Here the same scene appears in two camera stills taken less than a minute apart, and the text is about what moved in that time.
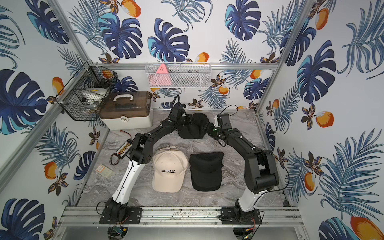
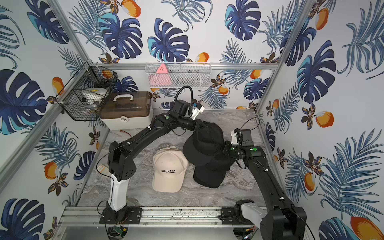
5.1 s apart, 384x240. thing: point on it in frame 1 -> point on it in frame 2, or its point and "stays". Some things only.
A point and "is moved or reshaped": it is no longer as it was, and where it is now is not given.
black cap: [206, 169] is moved or reshaped
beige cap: [169, 164] stays
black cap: [195, 129] is moved or reshaped
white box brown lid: [122, 110] stays
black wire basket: [85, 96] stays
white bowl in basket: [93, 96] stays
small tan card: [104, 170] stays
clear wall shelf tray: [180, 74] stays
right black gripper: [210, 125] -> [227, 144]
